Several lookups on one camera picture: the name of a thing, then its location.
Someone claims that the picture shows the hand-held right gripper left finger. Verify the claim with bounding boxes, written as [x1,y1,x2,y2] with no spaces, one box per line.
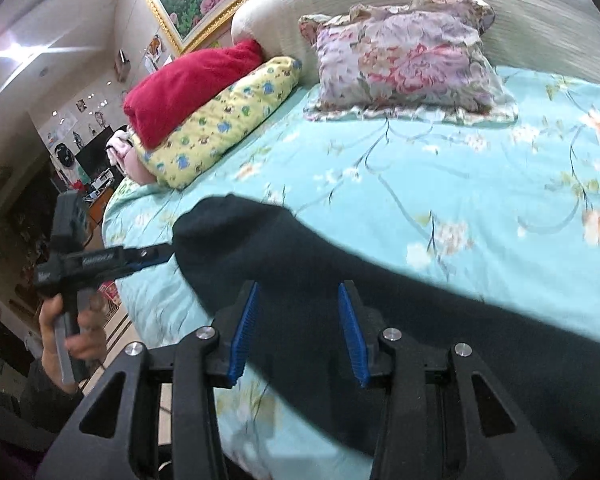
[35,280,261,480]

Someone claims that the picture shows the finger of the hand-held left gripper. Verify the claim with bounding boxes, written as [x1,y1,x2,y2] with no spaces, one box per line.
[122,242,174,274]

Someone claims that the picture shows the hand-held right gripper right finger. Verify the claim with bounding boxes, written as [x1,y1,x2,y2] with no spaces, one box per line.
[337,280,563,480]

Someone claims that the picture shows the black pants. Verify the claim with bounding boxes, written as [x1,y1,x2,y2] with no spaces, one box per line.
[172,194,600,480]

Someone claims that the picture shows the person's left forearm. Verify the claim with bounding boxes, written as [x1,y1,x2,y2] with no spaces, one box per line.
[10,355,87,443]

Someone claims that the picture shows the person's left hand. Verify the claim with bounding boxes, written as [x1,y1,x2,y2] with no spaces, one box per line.
[39,292,109,387]

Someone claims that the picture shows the pink plush toy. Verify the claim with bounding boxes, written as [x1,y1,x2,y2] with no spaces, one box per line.
[105,127,157,186]

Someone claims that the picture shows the black monitor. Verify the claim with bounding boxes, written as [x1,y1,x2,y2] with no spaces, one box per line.
[75,127,129,177]

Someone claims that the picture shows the yellow cartoon print pillow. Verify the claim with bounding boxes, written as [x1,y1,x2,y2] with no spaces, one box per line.
[130,56,304,191]

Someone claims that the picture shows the teal floral bedsheet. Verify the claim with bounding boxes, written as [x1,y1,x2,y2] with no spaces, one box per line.
[101,64,600,480]

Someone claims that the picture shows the red towel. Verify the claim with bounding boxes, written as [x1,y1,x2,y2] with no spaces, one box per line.
[122,39,265,150]

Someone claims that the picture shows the floral ruffled pillow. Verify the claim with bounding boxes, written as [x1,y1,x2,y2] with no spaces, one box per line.
[298,0,520,124]

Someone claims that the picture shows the beige padded headboard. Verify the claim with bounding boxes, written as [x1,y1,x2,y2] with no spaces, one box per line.
[230,0,600,96]

